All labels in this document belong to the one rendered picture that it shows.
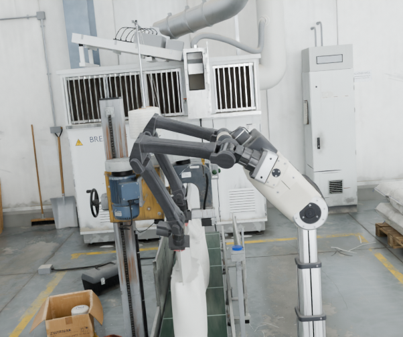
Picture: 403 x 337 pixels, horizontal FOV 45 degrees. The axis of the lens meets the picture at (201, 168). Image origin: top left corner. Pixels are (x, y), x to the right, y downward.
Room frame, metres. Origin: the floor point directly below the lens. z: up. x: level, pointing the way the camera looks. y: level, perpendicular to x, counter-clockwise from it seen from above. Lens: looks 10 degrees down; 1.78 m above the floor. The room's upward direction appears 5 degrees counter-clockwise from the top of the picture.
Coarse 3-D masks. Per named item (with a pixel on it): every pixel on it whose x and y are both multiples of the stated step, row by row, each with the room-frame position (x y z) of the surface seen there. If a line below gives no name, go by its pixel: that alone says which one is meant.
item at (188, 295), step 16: (176, 272) 2.48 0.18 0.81; (192, 272) 2.45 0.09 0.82; (176, 288) 2.34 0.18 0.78; (192, 288) 2.34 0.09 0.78; (176, 304) 2.34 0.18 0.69; (192, 304) 2.33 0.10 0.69; (176, 320) 2.35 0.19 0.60; (192, 320) 2.32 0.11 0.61; (176, 336) 2.35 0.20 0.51; (192, 336) 2.32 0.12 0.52
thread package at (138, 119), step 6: (144, 108) 2.67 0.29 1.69; (150, 108) 2.69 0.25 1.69; (132, 114) 2.63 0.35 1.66; (138, 114) 2.61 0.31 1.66; (144, 114) 2.61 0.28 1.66; (150, 114) 2.62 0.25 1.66; (132, 120) 2.63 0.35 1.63; (138, 120) 2.61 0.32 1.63; (144, 120) 2.61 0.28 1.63; (132, 126) 2.63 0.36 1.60; (138, 126) 2.61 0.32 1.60; (144, 126) 2.61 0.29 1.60; (132, 132) 2.63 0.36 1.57; (138, 132) 2.61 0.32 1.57; (132, 138) 2.65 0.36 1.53
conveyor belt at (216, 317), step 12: (216, 240) 4.30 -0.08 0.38; (216, 252) 3.97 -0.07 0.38; (216, 264) 3.69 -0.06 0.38; (216, 276) 3.44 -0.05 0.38; (216, 288) 3.22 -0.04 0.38; (168, 300) 3.09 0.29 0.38; (216, 300) 3.03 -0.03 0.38; (168, 312) 2.91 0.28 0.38; (216, 312) 2.86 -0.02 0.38; (168, 324) 2.75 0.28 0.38; (216, 324) 2.70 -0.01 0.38; (168, 336) 2.60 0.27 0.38; (216, 336) 2.56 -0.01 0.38
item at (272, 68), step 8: (280, 48) 5.81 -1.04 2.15; (264, 56) 5.84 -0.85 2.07; (272, 56) 5.79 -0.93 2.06; (280, 56) 5.81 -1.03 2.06; (264, 64) 5.85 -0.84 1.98; (272, 64) 5.80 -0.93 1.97; (280, 64) 5.81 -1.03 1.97; (264, 72) 5.81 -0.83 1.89; (272, 72) 5.80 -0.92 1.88; (280, 72) 5.83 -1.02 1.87; (264, 80) 5.81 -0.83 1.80; (272, 80) 5.82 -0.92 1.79; (280, 80) 5.92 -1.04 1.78; (264, 88) 5.88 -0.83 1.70
